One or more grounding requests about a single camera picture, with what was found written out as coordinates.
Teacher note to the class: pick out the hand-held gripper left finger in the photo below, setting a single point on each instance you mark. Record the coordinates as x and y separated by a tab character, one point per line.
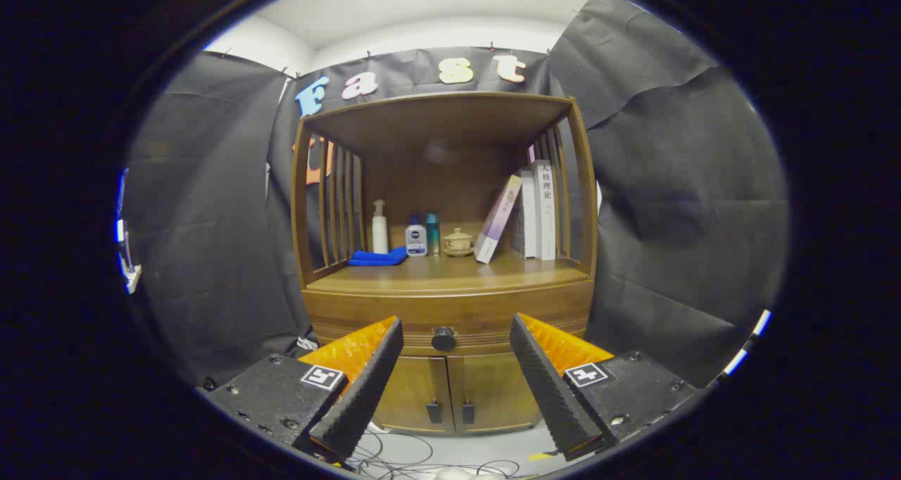
366	388

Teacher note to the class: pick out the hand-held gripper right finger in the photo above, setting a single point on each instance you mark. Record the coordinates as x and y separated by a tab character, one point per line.
549	388

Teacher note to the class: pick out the wooden drawer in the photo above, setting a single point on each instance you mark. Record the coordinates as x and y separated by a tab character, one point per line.
450	304

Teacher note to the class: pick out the wooden cabinet door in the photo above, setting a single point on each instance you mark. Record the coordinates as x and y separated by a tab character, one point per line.
493	392
415	392

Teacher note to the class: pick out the wooden countertop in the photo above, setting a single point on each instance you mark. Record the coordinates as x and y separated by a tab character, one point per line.
436	272

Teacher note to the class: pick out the wooden cabinet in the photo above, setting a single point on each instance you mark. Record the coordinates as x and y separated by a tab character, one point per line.
436	128

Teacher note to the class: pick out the yellow floor tape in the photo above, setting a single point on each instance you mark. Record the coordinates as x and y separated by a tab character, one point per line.
540	457

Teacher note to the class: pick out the blue folded cloth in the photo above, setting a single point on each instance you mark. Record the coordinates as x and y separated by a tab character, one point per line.
376	257

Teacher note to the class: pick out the white pump bottle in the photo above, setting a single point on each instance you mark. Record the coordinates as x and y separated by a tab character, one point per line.
380	237

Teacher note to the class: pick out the white bottle with blue cap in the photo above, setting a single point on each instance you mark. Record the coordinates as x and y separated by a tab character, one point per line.
416	242

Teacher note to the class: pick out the dark patterned book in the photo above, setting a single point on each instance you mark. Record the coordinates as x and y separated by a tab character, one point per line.
519	234

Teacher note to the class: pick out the teal bottle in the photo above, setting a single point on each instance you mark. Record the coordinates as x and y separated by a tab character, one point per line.
432	235

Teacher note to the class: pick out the beige lidded teacup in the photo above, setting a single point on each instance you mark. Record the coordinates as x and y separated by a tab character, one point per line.
458	243

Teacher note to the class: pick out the white book with black lettering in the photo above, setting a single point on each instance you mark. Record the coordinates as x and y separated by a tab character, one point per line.
545	212

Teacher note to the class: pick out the purple and white book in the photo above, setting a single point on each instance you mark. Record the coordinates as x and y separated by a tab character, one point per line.
496	219

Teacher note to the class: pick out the plain white book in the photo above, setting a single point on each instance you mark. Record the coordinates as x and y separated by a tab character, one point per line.
528	212

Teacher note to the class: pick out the white frame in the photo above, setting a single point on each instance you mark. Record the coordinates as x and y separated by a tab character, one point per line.
127	255

